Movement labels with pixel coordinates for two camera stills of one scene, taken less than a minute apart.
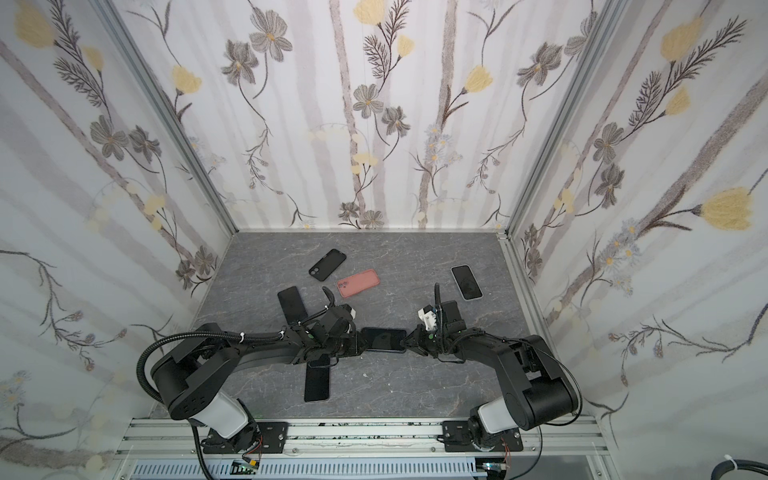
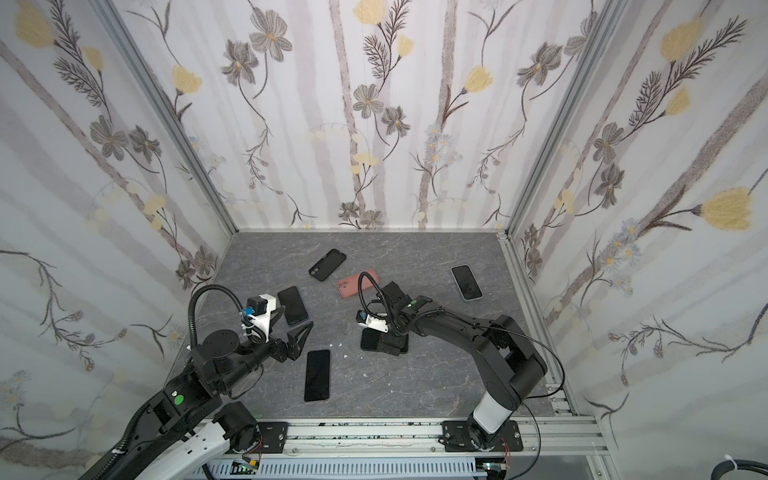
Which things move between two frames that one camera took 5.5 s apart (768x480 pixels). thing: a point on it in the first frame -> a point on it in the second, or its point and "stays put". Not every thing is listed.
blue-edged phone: [384, 339] stays put
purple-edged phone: [317, 379] stays put
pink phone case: [358, 283] stays put
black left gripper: [357, 346] -> [292, 350]
